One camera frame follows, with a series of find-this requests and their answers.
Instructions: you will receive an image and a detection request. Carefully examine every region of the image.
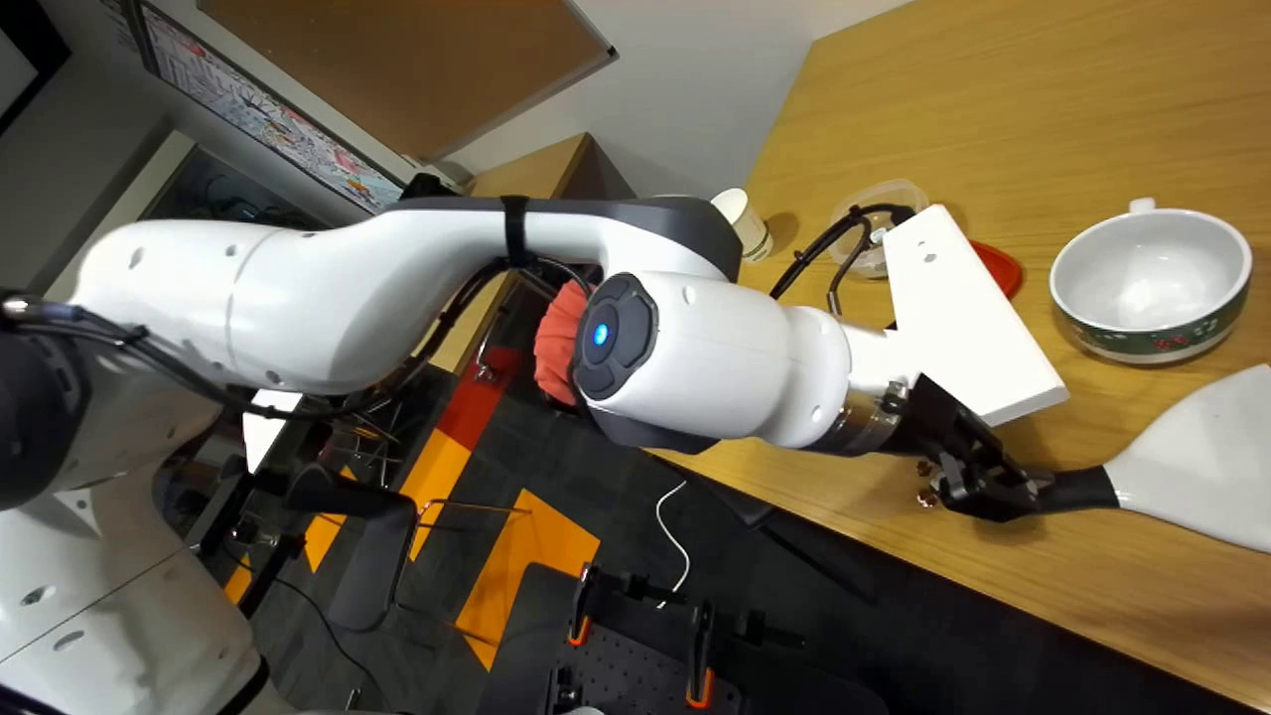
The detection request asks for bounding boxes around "coral pink cloth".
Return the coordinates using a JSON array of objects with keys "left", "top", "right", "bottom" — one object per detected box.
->
[{"left": 533, "top": 272, "right": 598, "bottom": 414}]

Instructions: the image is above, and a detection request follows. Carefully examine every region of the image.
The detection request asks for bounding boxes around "black box device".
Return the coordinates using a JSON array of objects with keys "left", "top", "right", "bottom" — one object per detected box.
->
[{"left": 403, "top": 169, "right": 460, "bottom": 207}]

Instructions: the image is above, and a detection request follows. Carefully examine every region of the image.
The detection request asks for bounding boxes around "white floor cable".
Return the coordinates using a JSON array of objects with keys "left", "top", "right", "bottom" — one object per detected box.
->
[{"left": 651, "top": 478, "right": 700, "bottom": 595}]

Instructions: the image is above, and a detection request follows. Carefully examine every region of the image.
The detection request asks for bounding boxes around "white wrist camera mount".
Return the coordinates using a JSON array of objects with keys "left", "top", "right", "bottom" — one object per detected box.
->
[{"left": 884, "top": 204, "right": 1074, "bottom": 429}]

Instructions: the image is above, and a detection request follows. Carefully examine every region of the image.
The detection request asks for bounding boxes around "printed wall poster strip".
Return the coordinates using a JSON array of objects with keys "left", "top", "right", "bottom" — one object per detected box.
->
[{"left": 132, "top": 0, "right": 411, "bottom": 214}]

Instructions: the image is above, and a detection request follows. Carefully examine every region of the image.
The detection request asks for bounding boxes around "black orange bar clamp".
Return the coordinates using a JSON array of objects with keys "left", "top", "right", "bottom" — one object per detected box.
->
[
  {"left": 565, "top": 562, "right": 627, "bottom": 650},
  {"left": 678, "top": 601, "right": 730, "bottom": 715}
]

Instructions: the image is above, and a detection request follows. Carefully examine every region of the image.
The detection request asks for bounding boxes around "cork board silver frame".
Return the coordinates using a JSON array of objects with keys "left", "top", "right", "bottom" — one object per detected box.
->
[{"left": 196, "top": 0, "right": 621, "bottom": 164}]

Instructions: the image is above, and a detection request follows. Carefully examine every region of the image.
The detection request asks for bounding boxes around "black tripod stand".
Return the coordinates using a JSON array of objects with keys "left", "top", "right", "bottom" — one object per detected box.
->
[{"left": 150, "top": 431, "right": 420, "bottom": 707}]

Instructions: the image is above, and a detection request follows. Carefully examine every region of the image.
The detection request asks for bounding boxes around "white flat panel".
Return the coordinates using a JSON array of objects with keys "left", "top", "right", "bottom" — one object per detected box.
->
[{"left": 240, "top": 385, "right": 308, "bottom": 478}]

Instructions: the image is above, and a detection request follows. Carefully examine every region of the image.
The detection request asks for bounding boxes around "white bowl green rim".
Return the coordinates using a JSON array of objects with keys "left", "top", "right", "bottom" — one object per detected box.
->
[{"left": 1045, "top": 196, "right": 1256, "bottom": 370}]

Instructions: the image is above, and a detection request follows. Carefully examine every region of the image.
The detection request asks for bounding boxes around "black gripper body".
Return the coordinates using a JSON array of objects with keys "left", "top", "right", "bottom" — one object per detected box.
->
[{"left": 880, "top": 372, "right": 1020, "bottom": 491}]

